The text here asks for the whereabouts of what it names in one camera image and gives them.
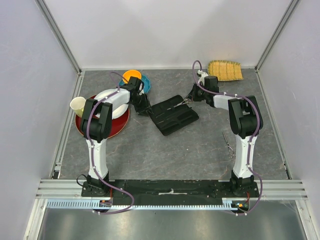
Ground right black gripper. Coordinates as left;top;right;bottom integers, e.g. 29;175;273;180
186;82;208;102

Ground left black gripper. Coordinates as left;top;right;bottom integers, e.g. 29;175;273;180
130;93;154;118

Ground silver scissors with black blades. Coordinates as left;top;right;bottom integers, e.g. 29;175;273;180
173;98;192;108

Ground black zipper tool case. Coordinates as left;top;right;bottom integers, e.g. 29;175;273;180
149;95;199;136

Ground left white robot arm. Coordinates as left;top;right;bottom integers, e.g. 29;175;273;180
80;76;151;197

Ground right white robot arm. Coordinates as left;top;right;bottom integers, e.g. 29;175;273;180
187;70;263;197

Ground teal dotted plate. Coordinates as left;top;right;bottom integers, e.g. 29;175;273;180
117;74;153;95

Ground white paper plate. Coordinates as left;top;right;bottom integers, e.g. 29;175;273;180
94;88;130;119

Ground red round plate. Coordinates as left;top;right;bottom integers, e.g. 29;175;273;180
74;107;130;139

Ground orange bowl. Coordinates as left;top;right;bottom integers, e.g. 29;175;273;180
122;69;142;83

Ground woven bamboo basket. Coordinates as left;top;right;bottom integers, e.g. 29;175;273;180
207;60;244;82

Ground cream yellow mug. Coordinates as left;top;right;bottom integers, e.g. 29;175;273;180
69;96;86;118

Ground silver thinning scissors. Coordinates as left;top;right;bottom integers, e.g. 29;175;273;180
222;131;236;160

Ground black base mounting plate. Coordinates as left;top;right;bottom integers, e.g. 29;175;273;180
81;179;259;206

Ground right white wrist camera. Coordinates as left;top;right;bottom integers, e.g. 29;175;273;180
196;69;209;86

